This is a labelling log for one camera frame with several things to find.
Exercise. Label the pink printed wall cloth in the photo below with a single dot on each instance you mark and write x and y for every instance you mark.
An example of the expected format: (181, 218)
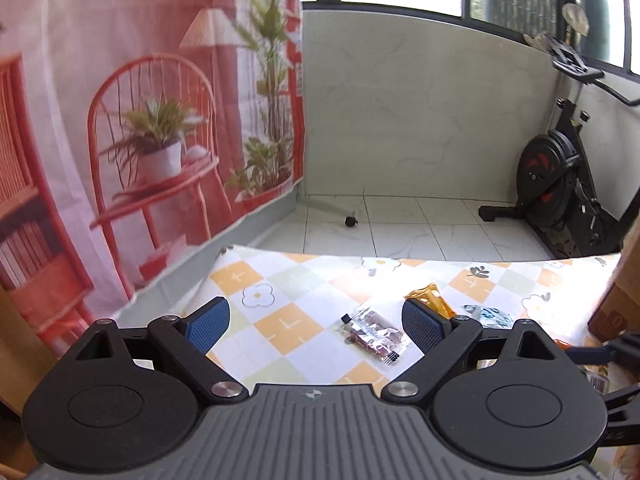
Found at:
(60, 110)

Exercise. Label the brown cardboard box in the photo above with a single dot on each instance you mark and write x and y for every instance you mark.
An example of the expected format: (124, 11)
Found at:
(620, 305)

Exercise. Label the small orange snack packet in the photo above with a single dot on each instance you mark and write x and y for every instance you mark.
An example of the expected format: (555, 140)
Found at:
(432, 297)

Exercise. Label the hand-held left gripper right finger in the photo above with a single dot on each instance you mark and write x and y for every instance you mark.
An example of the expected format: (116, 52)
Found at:
(422, 327)

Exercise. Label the clear wrapped packet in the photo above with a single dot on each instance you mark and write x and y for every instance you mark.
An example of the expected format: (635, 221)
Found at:
(597, 381)

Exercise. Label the beige windowsill object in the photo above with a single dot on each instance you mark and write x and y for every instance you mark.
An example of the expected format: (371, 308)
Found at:
(537, 40)

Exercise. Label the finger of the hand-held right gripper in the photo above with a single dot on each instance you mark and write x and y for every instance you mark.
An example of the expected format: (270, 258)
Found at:
(627, 400)
(600, 353)

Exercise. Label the white round ornament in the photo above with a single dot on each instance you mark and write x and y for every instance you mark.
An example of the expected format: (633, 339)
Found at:
(576, 17)

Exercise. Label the black exercise bike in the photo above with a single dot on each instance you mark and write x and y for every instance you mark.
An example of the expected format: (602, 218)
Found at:
(545, 170)

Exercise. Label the brown wooden board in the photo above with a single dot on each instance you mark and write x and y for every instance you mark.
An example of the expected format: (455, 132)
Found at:
(20, 385)

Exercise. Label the black caster wheel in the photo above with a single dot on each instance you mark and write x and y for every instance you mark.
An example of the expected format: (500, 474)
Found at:
(351, 221)

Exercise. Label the clear brown snack packet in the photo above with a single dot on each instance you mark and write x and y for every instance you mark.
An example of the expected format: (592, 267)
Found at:
(372, 335)

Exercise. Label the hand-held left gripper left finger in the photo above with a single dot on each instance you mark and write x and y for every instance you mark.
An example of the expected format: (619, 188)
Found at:
(207, 327)

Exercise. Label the blue white snack packet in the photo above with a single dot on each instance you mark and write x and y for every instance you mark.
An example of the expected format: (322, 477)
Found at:
(492, 315)

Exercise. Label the checkered flower tablecloth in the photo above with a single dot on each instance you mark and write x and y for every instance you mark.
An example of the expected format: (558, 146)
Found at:
(280, 320)

